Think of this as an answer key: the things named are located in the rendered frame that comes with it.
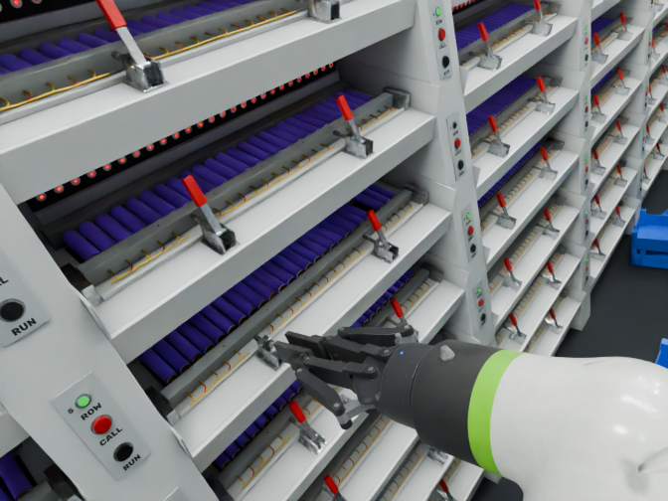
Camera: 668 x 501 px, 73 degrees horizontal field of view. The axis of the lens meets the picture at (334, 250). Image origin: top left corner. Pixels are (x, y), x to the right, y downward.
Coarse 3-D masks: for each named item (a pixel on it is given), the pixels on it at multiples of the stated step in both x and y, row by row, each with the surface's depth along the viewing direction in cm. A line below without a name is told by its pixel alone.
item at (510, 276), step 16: (560, 192) 143; (544, 208) 139; (560, 208) 142; (576, 208) 143; (528, 224) 134; (544, 224) 136; (560, 224) 137; (528, 240) 132; (544, 240) 132; (560, 240) 135; (512, 256) 125; (528, 256) 127; (544, 256) 127; (496, 272) 120; (512, 272) 117; (528, 272) 122; (496, 288) 118; (512, 288) 118; (496, 304) 114; (512, 304) 115; (496, 320) 107
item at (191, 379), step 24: (408, 192) 87; (384, 216) 82; (360, 240) 78; (336, 264) 75; (288, 288) 69; (264, 312) 65; (240, 336) 62; (216, 360) 60; (240, 360) 61; (192, 384) 58
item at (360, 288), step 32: (416, 192) 86; (448, 192) 84; (384, 224) 83; (416, 224) 83; (448, 224) 87; (352, 256) 77; (416, 256) 81; (352, 288) 72; (384, 288) 76; (320, 320) 67; (352, 320) 71; (160, 384) 60; (224, 384) 60; (256, 384) 59; (288, 384) 64; (192, 416) 56; (224, 416) 56; (256, 416) 60; (192, 448) 53; (224, 448) 57
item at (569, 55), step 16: (576, 32) 118; (560, 48) 122; (576, 48) 120; (560, 64) 124; (576, 64) 122; (576, 112) 128; (560, 128) 133; (576, 128) 130; (576, 176) 138; (576, 192) 140; (576, 224) 146; (576, 240) 149; (576, 272) 155; (576, 320) 166
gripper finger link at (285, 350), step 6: (276, 342) 56; (282, 342) 56; (276, 348) 56; (282, 348) 55; (288, 348) 54; (294, 348) 53; (300, 348) 52; (306, 348) 52; (282, 354) 56; (288, 354) 55; (294, 354) 53; (312, 354) 52; (282, 360) 57
